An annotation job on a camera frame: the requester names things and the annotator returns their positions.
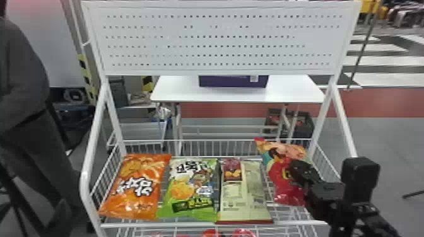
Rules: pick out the person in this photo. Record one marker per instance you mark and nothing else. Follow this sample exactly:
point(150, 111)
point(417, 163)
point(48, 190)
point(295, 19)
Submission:
point(23, 109)

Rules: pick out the beige snack packet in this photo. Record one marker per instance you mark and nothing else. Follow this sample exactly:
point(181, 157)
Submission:
point(243, 195)

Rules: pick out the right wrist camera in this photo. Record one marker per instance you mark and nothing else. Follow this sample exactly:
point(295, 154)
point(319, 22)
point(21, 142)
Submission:
point(360, 178)

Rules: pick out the orange snack packet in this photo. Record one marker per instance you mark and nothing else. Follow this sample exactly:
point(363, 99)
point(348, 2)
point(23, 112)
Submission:
point(135, 188)

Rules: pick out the black crate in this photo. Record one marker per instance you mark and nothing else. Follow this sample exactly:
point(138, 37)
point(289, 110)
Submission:
point(303, 127)

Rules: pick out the red snack packet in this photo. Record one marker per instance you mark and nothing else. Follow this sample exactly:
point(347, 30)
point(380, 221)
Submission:
point(280, 165)

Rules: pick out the purple box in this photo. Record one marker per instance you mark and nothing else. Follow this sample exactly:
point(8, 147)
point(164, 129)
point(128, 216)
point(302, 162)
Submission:
point(233, 81)

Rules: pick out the yellow black striped post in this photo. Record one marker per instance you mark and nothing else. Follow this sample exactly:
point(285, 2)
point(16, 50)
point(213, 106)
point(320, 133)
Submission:
point(86, 77)

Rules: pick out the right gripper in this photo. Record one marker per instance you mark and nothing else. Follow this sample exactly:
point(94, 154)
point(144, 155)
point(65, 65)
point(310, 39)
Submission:
point(326, 200)

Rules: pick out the green snack packet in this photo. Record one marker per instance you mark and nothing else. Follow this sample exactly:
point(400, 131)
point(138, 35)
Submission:
point(190, 193)

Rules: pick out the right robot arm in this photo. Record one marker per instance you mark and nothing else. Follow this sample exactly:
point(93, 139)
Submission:
point(362, 221)

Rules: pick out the white side table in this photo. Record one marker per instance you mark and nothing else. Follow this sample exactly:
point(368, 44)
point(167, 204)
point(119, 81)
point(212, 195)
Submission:
point(232, 92)

